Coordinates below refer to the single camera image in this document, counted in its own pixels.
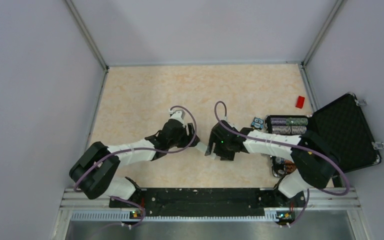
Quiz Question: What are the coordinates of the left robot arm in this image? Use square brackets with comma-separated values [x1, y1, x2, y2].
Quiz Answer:
[69, 118, 199, 207]

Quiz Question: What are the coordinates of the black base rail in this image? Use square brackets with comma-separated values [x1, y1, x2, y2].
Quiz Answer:
[109, 187, 307, 220]

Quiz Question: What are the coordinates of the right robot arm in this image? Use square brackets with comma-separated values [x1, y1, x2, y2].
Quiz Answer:
[205, 120, 340, 206]

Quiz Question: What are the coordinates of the blue owl figurine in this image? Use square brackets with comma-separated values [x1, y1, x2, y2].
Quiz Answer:
[250, 117, 265, 130]

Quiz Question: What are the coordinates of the black poker chip case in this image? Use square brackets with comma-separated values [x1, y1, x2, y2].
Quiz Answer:
[264, 92, 384, 179]

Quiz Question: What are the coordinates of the white remote control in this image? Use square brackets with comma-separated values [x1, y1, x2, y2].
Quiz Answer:
[195, 142, 218, 160]

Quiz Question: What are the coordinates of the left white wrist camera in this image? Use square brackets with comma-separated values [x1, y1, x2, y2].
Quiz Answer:
[168, 109, 186, 124]

